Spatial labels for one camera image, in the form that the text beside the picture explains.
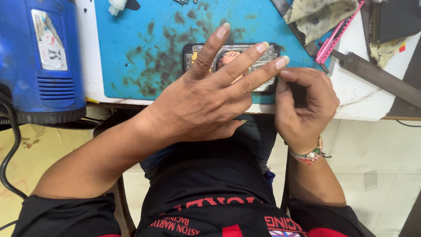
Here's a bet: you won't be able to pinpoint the blue heat gun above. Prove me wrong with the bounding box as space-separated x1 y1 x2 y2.
0 0 87 126

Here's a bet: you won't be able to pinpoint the grey metal file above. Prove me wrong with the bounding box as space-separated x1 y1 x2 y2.
317 41 421 109

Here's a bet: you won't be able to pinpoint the dirty beige cloth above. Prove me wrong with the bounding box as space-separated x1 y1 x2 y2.
283 0 360 46

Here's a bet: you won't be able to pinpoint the black flat device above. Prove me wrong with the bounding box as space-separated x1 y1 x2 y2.
371 0 421 45

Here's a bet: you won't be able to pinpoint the pink plastic ruler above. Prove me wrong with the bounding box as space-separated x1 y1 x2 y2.
315 0 366 65

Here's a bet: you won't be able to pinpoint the thin black cable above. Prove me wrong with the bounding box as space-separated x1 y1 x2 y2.
395 119 421 128

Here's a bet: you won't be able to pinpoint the black power cable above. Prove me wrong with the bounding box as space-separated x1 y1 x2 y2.
0 99 29 232

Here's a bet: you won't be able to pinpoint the black smartphone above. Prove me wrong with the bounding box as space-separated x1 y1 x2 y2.
182 43 281 93

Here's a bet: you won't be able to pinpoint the stained blue work mat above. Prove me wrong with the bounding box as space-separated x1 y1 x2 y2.
94 0 333 104

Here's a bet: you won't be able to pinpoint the stained yellowish cloth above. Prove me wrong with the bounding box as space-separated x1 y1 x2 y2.
369 38 408 70

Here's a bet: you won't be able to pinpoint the person's left hand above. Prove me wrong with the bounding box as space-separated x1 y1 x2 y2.
145 22 290 145

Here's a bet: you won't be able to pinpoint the person's right hand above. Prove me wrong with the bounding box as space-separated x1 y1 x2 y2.
275 67 340 154

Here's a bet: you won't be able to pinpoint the small white bottle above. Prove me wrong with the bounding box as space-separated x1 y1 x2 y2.
108 0 128 16

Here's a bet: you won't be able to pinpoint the black printed shirt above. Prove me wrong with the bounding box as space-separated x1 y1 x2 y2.
11 140 377 237

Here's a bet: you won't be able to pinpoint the beaded thread bracelets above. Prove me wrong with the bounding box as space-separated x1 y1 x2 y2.
288 134 333 167

